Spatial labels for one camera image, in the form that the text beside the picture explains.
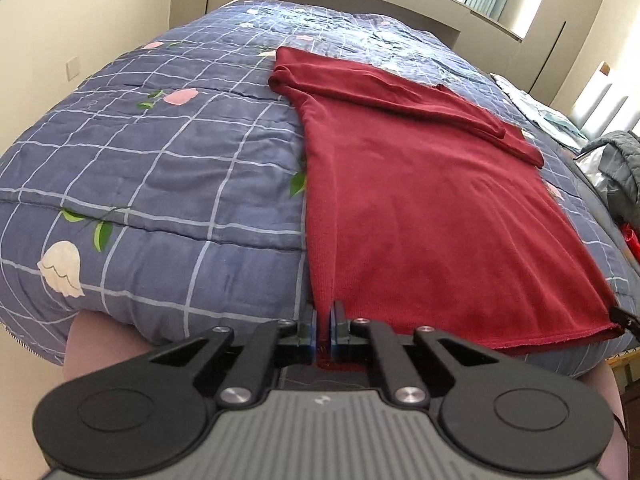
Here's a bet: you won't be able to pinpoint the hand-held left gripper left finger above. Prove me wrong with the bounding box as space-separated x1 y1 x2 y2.
147 307 319 408

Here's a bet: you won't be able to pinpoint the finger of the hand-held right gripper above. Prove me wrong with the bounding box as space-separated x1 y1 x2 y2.
611 304 640 337

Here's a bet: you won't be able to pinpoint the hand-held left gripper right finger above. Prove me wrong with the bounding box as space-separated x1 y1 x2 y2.
327 301 501 407

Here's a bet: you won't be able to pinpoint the dark red long-sleeved sweater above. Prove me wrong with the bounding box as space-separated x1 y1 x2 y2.
268 46 626 375

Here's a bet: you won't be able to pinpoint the orange patterned box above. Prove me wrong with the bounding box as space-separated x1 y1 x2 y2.
606 344 640 377

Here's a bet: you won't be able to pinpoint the small red object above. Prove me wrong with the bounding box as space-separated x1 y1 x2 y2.
621 225 640 264

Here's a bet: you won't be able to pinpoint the grey quilted mattress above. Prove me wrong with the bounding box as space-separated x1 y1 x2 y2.
565 150 640 281

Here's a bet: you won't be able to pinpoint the grey quilted jacket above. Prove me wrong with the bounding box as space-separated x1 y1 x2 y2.
580 131 640 227

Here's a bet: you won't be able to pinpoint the silvery plastic bag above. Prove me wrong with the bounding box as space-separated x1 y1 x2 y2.
575 151 614 192

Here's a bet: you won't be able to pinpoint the person's pink pants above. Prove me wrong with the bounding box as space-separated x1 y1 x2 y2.
62 307 632 480

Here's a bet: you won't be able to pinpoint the light patterned pillow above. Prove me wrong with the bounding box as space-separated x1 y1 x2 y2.
492 74 589 149

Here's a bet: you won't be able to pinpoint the blue checked floral quilt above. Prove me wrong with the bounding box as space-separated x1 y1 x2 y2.
0 0 640 382

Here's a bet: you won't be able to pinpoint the grey padded headboard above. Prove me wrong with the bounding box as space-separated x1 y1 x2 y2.
570 60 640 142

